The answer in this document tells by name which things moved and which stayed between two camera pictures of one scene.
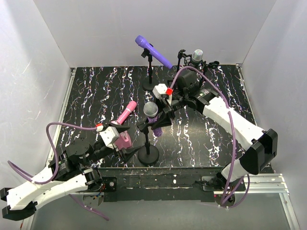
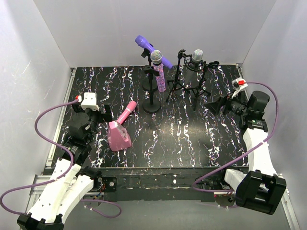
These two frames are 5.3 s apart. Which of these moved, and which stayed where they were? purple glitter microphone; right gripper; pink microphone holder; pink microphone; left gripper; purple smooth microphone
Moved: left gripper; right gripper; purple glitter microphone
Stayed: pink microphone holder; pink microphone; purple smooth microphone
